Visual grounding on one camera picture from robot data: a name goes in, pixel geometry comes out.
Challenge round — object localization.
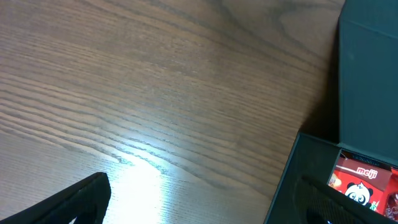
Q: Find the red Hello Panda pack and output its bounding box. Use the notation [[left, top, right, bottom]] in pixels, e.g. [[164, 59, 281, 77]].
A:
[[328, 157, 392, 215]]

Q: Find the black box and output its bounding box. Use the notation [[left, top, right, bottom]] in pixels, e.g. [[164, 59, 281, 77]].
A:
[[265, 0, 397, 223]]

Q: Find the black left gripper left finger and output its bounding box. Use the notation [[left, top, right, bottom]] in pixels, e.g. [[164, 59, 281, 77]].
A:
[[1, 172, 111, 224]]

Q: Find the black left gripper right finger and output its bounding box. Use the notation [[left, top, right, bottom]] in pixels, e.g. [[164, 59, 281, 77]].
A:
[[294, 176, 395, 224]]

